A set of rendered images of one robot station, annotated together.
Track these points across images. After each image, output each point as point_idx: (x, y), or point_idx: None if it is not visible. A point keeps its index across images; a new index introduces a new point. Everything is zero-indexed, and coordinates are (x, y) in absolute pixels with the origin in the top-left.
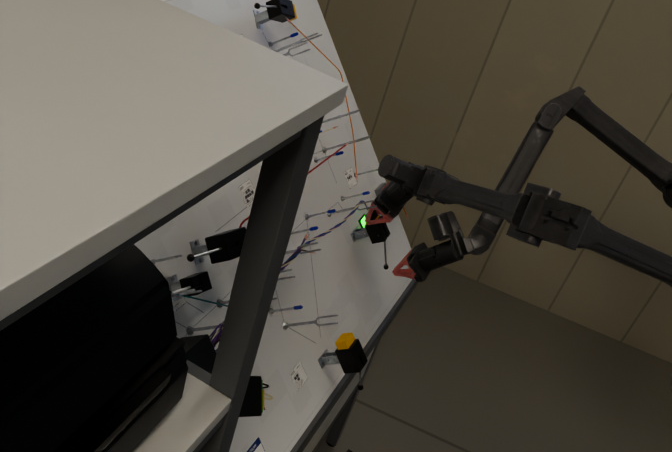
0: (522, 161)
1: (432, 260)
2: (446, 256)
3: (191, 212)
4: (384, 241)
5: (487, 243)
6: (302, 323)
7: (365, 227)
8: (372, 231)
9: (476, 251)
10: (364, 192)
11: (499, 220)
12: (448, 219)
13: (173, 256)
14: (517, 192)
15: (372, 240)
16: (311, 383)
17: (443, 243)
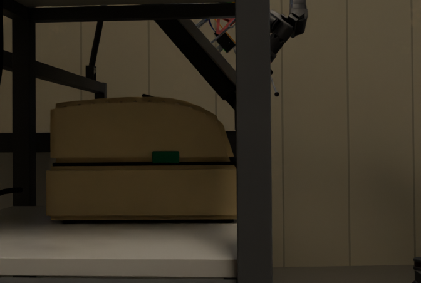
0: None
1: (275, 39)
2: (283, 30)
3: None
4: (235, 45)
5: (304, 14)
6: (220, 34)
7: (217, 41)
8: (223, 41)
9: (301, 20)
10: (206, 19)
11: (304, 3)
12: (271, 13)
13: None
14: None
15: (226, 49)
16: None
17: (276, 27)
